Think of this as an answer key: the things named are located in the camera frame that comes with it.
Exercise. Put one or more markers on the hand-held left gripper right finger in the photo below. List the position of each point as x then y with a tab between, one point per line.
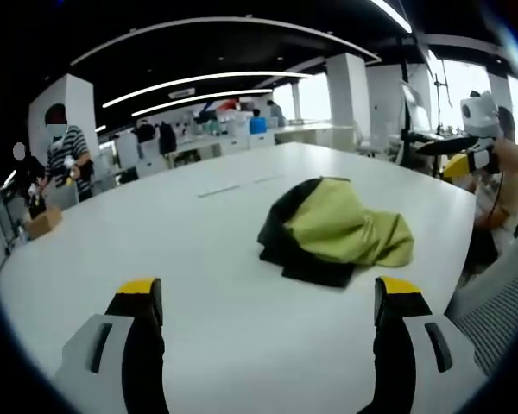
397	366

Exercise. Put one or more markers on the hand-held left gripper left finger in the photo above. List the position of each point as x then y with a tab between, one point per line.
140	366

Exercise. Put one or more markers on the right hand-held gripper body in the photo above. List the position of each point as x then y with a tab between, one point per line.
479	116

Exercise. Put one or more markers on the green and black garment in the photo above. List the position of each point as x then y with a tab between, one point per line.
336	224

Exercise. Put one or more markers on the black tripod stand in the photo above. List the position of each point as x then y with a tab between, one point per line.
441	95

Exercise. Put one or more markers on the person's torso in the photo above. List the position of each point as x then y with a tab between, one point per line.
511	194

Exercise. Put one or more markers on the grey mesh office chair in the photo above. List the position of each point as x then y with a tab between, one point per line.
496	310

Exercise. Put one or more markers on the white counter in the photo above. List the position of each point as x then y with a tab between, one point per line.
315	134

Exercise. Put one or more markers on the brown cardboard box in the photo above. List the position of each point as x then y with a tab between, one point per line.
44	223

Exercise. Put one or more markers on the long curved ceiling light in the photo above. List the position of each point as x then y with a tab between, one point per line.
224	28
203	84
198	100

